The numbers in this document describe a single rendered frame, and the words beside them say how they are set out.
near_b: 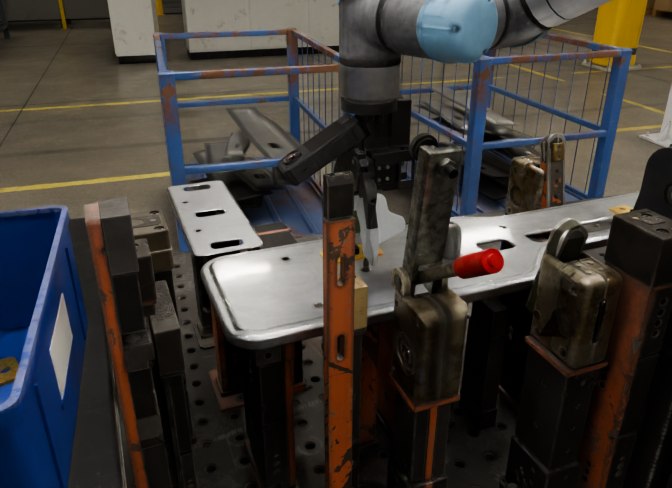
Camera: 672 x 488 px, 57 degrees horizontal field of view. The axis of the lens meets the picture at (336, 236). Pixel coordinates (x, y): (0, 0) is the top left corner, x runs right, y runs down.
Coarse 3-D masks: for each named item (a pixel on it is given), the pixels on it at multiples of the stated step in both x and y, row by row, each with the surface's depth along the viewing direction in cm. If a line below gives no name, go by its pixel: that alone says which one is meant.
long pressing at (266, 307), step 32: (480, 224) 94; (512, 224) 94; (544, 224) 94; (224, 256) 86; (256, 256) 85; (288, 256) 85; (320, 256) 85; (384, 256) 85; (512, 256) 85; (224, 288) 77; (256, 288) 77; (288, 288) 77; (320, 288) 77; (384, 288) 77; (416, 288) 77; (480, 288) 76; (512, 288) 78; (224, 320) 71; (256, 320) 70; (288, 320) 70; (320, 320) 70; (384, 320) 72
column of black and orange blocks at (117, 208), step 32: (96, 224) 48; (128, 224) 49; (96, 256) 49; (128, 256) 50; (128, 288) 51; (128, 320) 52; (128, 352) 53; (128, 384) 54; (128, 416) 56; (160, 448) 59; (160, 480) 60
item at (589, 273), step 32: (544, 256) 70; (544, 288) 71; (576, 288) 66; (608, 288) 66; (544, 320) 72; (576, 320) 67; (608, 320) 68; (544, 352) 72; (576, 352) 68; (544, 384) 75; (576, 384) 72; (544, 416) 76; (576, 416) 74; (512, 448) 82; (544, 448) 77; (576, 448) 77; (512, 480) 85; (544, 480) 77; (576, 480) 79
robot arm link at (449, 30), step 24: (384, 0) 66; (408, 0) 64; (432, 0) 62; (456, 0) 60; (480, 0) 61; (384, 24) 67; (408, 24) 64; (432, 24) 62; (456, 24) 60; (480, 24) 62; (504, 24) 68; (408, 48) 66; (432, 48) 63; (456, 48) 62; (480, 48) 63
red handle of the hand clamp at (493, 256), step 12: (480, 252) 54; (492, 252) 53; (444, 264) 60; (456, 264) 57; (468, 264) 55; (480, 264) 53; (492, 264) 53; (420, 276) 65; (432, 276) 63; (444, 276) 60; (468, 276) 56
